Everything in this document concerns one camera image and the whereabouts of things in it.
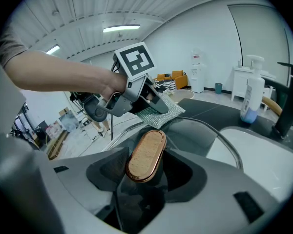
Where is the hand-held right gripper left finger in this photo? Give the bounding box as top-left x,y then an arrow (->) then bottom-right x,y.
0,133 -> 129,234

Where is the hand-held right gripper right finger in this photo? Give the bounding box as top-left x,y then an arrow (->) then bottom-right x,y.
139,148 -> 288,234

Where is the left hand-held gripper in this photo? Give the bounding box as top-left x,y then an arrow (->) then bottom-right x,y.
97,42 -> 170,118

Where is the person's left forearm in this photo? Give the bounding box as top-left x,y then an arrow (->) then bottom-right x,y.
3,49 -> 107,99

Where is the person's left hand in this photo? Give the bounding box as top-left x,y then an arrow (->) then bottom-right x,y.
99,74 -> 128,102

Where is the striped black white blanket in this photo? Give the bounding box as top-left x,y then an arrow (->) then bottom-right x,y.
155,79 -> 177,92

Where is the round white rimmed table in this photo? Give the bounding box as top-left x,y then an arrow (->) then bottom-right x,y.
169,89 -> 195,104

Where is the yellow sofa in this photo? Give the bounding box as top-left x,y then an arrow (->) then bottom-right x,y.
156,69 -> 188,90

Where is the low wooden shelf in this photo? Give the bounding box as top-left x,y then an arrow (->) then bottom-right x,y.
46,129 -> 69,160

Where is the white water dispenser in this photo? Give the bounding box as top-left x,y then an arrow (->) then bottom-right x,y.
190,49 -> 207,94

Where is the black sink counter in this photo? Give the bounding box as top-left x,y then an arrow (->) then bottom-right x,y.
175,97 -> 293,156

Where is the white sink basin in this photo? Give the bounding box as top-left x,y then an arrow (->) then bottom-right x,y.
206,127 -> 293,202

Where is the marbled picture panel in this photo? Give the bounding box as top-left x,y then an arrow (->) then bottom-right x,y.
59,112 -> 80,133

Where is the white vanity cabinet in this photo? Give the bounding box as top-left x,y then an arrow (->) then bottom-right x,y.
230,66 -> 276,107

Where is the long ceiling light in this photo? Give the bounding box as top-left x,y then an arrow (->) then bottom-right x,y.
102,24 -> 141,33
45,44 -> 61,55

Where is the white pump soap bottle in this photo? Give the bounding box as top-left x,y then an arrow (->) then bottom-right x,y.
239,54 -> 266,124

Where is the white roller blind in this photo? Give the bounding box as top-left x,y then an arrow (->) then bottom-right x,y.
228,5 -> 293,69

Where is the black faucet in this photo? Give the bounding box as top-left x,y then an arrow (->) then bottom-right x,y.
261,61 -> 293,139

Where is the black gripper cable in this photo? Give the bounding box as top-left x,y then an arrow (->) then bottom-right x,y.
109,112 -> 115,141

